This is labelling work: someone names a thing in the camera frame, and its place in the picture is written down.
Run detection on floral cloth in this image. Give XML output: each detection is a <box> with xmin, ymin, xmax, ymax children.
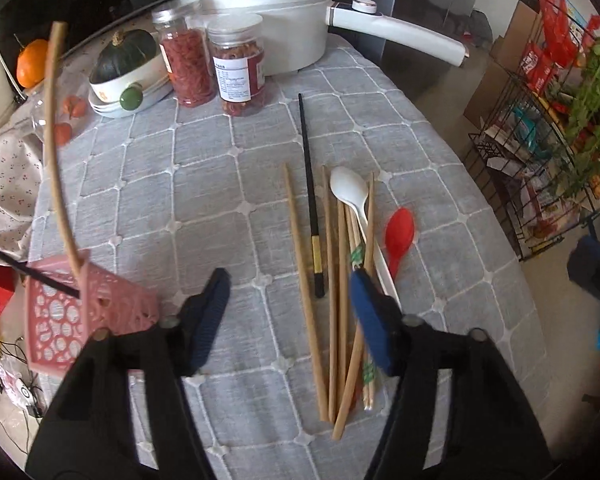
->
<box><xmin>0</xmin><ymin>105</ymin><xmax>48</xmax><ymax>267</ymax></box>

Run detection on clear glass bowl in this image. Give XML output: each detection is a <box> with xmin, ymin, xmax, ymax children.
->
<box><xmin>27</xmin><ymin>92</ymin><xmax>97</xmax><ymax>152</ymax></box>

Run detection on paper-sleeved disposable chopsticks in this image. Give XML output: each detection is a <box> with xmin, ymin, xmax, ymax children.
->
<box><xmin>346</xmin><ymin>205</ymin><xmax>379</xmax><ymax>413</ymax></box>

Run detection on red snack packets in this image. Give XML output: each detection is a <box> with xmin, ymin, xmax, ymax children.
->
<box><xmin>520</xmin><ymin>0</ymin><xmax>600</xmax><ymax>97</ymax></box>

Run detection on bundle of wooden chopsticks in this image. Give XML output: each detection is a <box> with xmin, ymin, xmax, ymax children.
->
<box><xmin>284</xmin><ymin>163</ymin><xmax>330</xmax><ymax>423</ymax></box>

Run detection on white electric pot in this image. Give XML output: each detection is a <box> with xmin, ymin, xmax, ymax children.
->
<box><xmin>170</xmin><ymin>0</ymin><xmax>468</xmax><ymax>77</ymax></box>

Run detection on dark green pumpkin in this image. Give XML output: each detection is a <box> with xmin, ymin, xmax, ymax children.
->
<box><xmin>89</xmin><ymin>29</ymin><xmax>160</xmax><ymax>83</ymax></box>

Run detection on tangle of black cables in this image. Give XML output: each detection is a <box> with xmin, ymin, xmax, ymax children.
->
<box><xmin>0</xmin><ymin>320</ymin><xmax>47</xmax><ymax>423</ymax></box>

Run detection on pink perforated utensil basket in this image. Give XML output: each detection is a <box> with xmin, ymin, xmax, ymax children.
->
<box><xmin>24</xmin><ymin>249</ymin><xmax>161</xmax><ymax>376</ymax></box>

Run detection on white plastic spoon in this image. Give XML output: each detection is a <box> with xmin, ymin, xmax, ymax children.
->
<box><xmin>330</xmin><ymin>166</ymin><xmax>401</xmax><ymax>307</ymax></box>

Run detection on grey checked tablecloth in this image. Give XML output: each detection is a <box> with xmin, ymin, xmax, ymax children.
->
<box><xmin>27</xmin><ymin>35</ymin><xmax>537</xmax><ymax>480</ymax></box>

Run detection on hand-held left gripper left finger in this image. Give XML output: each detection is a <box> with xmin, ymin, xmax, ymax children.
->
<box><xmin>25</xmin><ymin>267</ymin><xmax>231</xmax><ymax>480</ymax></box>

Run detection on small green lime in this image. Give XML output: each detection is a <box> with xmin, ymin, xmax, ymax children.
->
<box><xmin>119</xmin><ymin>85</ymin><xmax>144</xmax><ymax>111</ymax></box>

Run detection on clear jar of red berries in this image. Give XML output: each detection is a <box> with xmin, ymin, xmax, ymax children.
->
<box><xmin>151</xmin><ymin>0</ymin><xmax>218</xmax><ymax>108</ymax></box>

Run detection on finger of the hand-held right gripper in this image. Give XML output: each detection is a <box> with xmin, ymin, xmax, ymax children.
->
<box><xmin>567</xmin><ymin>234</ymin><xmax>600</xmax><ymax>318</ymax></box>

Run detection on cardboard box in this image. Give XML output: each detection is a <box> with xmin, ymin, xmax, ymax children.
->
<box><xmin>462</xmin><ymin>0</ymin><xmax>542</xmax><ymax>132</ymax></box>

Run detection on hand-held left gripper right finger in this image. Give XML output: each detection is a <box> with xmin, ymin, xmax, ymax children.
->
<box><xmin>349</xmin><ymin>267</ymin><xmax>556</xmax><ymax>480</ymax></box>

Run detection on orange fruit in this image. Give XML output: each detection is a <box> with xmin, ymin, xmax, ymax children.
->
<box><xmin>16</xmin><ymin>39</ymin><xmax>50</xmax><ymax>89</ymax></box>

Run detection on red plastic spoon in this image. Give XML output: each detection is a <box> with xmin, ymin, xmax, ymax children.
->
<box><xmin>384</xmin><ymin>207</ymin><xmax>416</xmax><ymax>282</ymax></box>

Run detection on clear jar with white label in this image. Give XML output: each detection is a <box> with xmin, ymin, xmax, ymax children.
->
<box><xmin>206</xmin><ymin>12</ymin><xmax>269</xmax><ymax>118</ymax></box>

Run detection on black chopstick gold band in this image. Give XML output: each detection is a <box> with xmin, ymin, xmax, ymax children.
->
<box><xmin>298</xmin><ymin>93</ymin><xmax>327</xmax><ymax>299</ymax></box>

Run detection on black wire rack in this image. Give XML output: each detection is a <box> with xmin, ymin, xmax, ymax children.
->
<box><xmin>467</xmin><ymin>0</ymin><xmax>600</xmax><ymax>262</ymax></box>

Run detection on green leafy vegetable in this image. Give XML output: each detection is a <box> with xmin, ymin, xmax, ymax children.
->
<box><xmin>550</xmin><ymin>35</ymin><xmax>600</xmax><ymax>198</ymax></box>

